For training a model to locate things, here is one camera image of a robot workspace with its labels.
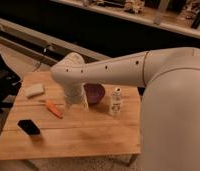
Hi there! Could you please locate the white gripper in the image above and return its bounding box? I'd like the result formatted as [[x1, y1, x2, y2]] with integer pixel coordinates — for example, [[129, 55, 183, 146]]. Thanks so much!
[[63, 84, 89, 109]]

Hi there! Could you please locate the black eraser block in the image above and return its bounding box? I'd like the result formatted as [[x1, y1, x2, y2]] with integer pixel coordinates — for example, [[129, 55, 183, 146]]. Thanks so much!
[[17, 119, 40, 135]]

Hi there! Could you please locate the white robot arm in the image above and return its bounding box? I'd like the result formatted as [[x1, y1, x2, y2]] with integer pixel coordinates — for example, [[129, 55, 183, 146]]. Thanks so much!
[[51, 47, 200, 171]]

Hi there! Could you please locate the purple bowl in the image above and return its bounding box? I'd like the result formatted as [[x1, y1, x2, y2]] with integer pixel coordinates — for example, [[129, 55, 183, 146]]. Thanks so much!
[[84, 84, 105, 105]]

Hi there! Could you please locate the orange carrot toy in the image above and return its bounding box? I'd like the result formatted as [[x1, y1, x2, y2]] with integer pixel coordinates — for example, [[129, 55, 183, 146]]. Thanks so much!
[[45, 100, 63, 119]]

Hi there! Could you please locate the white sponge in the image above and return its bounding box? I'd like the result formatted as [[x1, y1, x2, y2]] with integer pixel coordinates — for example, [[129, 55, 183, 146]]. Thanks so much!
[[25, 84, 45, 98]]

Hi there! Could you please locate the white plastic bottle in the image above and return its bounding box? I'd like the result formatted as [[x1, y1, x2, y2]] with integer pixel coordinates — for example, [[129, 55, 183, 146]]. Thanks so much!
[[109, 87, 122, 116]]

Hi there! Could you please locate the wooden table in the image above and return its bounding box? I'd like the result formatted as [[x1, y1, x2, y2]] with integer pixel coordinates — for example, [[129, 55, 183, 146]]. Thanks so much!
[[0, 72, 140, 160]]

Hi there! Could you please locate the black cable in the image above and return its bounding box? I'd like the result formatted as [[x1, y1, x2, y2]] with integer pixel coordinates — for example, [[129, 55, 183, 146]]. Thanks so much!
[[32, 44, 53, 73]]

